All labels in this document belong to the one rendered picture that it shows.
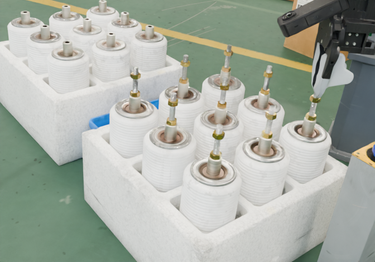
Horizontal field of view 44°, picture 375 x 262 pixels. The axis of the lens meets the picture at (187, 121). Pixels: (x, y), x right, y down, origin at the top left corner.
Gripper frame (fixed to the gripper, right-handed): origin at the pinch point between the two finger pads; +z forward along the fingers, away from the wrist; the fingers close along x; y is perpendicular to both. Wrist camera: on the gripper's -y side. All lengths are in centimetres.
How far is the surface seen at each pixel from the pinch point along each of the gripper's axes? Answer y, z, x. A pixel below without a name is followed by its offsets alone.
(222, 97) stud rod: -16.1, 4.0, 1.6
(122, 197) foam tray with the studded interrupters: -33.5, 22.0, -7.4
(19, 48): -67, 15, 41
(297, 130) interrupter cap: -1.2, 9.3, 0.3
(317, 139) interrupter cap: 1.9, 9.0, -2.8
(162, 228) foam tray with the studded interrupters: -25.7, 19.7, -17.4
